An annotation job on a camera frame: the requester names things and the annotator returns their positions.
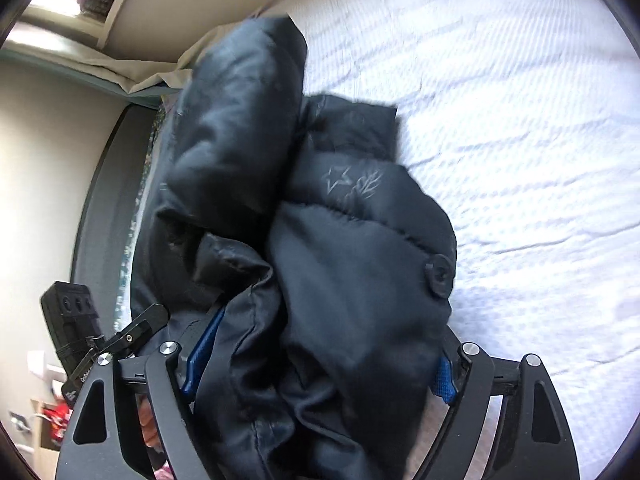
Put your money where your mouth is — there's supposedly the black camera box left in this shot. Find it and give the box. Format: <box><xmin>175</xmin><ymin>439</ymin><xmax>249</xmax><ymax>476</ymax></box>
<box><xmin>40</xmin><ymin>281</ymin><xmax>103</xmax><ymax>377</ymax></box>

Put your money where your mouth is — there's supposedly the floral bed sheet edge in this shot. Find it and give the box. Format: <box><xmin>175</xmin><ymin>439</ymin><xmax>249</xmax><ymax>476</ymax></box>
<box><xmin>113</xmin><ymin>106</ymin><xmax>167</xmax><ymax>332</ymax></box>

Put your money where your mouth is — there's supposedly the person's left hand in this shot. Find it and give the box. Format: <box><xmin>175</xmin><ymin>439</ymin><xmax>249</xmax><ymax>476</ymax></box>
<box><xmin>138</xmin><ymin>396</ymin><xmax>163</xmax><ymax>452</ymax></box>

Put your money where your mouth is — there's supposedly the black padded jacket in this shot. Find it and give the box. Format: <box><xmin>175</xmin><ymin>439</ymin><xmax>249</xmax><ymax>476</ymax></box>
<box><xmin>131</xmin><ymin>16</ymin><xmax>457</xmax><ymax>479</ymax></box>

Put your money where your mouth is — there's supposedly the white quilted mattress cover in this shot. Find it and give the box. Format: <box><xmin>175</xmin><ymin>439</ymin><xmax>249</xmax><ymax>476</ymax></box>
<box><xmin>270</xmin><ymin>0</ymin><xmax>639</xmax><ymax>479</ymax></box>

